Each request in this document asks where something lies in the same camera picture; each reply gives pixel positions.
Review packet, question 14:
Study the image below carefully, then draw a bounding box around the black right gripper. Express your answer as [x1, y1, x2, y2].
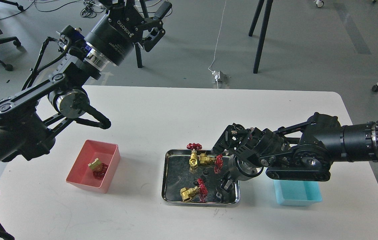
[215, 157, 264, 203]

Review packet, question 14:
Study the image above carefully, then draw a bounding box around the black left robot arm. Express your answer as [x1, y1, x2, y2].
[0, 0, 172, 240]

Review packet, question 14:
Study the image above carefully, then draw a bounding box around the black tripod leg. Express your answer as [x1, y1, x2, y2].
[248, 0, 273, 74]
[127, 0, 150, 68]

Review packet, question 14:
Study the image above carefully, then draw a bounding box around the brass valve front of tray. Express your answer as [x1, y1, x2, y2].
[180, 178, 208, 203]

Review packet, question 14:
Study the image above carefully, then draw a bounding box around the shiny metal tray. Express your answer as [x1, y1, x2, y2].
[161, 149, 241, 207]

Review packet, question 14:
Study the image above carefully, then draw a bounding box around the light blue plastic box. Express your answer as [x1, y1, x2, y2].
[273, 180, 323, 206]

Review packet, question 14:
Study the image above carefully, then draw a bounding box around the black tripod leg right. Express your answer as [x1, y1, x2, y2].
[248, 0, 273, 74]

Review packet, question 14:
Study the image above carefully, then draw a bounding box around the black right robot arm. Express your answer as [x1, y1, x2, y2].
[212, 112, 378, 192]

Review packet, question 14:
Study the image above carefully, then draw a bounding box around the white cable on floor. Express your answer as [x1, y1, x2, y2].
[208, 0, 227, 72]

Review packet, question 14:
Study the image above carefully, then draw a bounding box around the upright brass valve red handwheel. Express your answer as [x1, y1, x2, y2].
[186, 143, 202, 169]

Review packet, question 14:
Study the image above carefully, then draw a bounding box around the black cable bundle floor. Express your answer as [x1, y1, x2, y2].
[25, 0, 109, 20]

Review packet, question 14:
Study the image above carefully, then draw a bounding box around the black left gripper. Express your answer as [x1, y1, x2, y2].
[85, 0, 172, 66]

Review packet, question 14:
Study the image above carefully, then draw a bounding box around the pink plastic box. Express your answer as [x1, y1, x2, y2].
[66, 140, 120, 193]

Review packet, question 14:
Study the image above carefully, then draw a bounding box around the black tripod leg left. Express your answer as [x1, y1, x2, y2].
[127, 0, 150, 68]

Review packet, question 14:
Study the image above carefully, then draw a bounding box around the brass valve lying right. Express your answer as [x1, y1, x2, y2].
[199, 153, 223, 174]

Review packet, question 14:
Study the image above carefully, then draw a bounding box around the brass valve red handwheel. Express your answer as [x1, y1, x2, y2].
[87, 158, 109, 180]
[186, 143, 202, 169]

